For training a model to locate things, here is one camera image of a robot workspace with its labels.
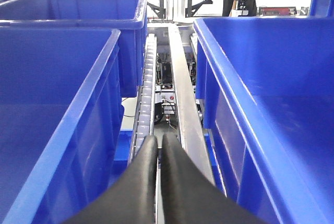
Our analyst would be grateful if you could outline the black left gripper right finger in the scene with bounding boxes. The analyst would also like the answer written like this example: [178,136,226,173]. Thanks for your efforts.
[161,133,263,223]

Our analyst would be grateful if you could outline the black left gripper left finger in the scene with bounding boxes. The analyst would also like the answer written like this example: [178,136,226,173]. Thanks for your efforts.
[64,135,158,223]

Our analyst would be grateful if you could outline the white roller track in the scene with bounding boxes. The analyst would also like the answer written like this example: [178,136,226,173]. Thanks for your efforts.
[128,33,157,163]

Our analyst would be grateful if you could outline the near left blue bin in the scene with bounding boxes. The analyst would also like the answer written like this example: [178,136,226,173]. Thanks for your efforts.
[1,27,124,223]

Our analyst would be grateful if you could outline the right large blue bin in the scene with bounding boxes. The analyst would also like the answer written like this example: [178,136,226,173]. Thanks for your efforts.
[194,17,333,223]

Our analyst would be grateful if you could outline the far left blue bin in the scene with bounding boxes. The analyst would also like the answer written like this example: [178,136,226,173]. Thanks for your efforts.
[1,0,147,97]

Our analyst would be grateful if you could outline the steel divider rail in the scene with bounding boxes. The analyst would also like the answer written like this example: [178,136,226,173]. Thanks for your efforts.
[168,24,215,185]

